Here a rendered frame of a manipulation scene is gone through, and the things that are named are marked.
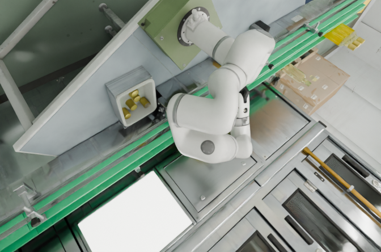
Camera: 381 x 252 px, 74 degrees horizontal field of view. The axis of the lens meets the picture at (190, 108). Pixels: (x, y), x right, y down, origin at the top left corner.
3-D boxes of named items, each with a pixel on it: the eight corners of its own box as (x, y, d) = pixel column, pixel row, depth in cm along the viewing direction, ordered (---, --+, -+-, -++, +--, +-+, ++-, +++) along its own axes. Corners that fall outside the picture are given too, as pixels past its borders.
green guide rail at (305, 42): (172, 116, 126) (182, 127, 123) (172, 115, 125) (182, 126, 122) (355, 0, 195) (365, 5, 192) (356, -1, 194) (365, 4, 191)
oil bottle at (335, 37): (315, 32, 184) (350, 53, 172) (319, 25, 179) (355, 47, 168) (320, 29, 186) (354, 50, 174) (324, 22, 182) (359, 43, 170)
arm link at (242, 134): (224, 160, 91) (251, 162, 87) (221, 132, 89) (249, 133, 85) (234, 145, 105) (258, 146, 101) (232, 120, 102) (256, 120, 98)
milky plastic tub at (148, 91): (115, 116, 118) (125, 128, 114) (104, 84, 99) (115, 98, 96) (147, 97, 124) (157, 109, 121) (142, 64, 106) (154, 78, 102)
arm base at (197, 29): (173, 22, 86) (203, 45, 79) (199, -3, 87) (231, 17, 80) (186, 48, 100) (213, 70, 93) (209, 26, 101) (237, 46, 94)
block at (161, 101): (156, 110, 127) (165, 120, 124) (155, 99, 119) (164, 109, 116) (163, 107, 128) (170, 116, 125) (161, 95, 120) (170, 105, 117)
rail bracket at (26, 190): (21, 187, 104) (42, 235, 94) (-2, 172, 90) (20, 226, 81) (33, 180, 106) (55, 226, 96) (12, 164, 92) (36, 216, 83)
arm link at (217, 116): (202, 64, 69) (174, 79, 57) (252, 71, 63) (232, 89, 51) (201, 110, 74) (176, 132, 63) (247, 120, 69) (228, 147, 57)
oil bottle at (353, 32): (324, 25, 188) (359, 47, 177) (328, 19, 184) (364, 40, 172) (328, 23, 191) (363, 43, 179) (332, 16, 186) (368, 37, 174)
